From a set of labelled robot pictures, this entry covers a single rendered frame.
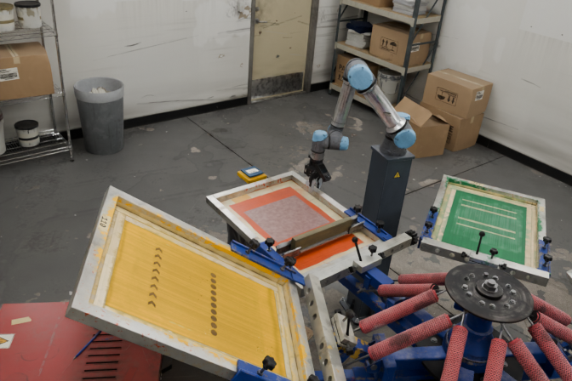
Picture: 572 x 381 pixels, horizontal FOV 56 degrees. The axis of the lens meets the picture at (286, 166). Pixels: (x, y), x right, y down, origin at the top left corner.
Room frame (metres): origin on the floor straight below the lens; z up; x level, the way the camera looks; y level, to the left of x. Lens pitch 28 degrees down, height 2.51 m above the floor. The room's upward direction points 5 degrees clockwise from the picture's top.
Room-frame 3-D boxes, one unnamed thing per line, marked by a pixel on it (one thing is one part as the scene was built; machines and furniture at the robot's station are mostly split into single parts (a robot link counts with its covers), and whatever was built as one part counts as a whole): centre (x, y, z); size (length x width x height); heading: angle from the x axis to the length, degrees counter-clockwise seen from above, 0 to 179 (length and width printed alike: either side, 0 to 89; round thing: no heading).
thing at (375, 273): (1.85, -0.43, 1.02); 0.17 x 0.06 x 0.05; 40
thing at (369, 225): (2.27, -0.44, 0.98); 0.30 x 0.05 x 0.07; 40
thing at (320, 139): (2.59, -0.17, 1.29); 0.09 x 0.08 x 0.11; 94
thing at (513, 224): (2.32, -1.06, 1.05); 1.08 x 0.61 x 0.23; 160
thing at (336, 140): (2.62, -0.26, 1.29); 0.11 x 0.11 x 0.08; 4
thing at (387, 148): (2.76, -0.60, 1.25); 0.15 x 0.15 x 0.10
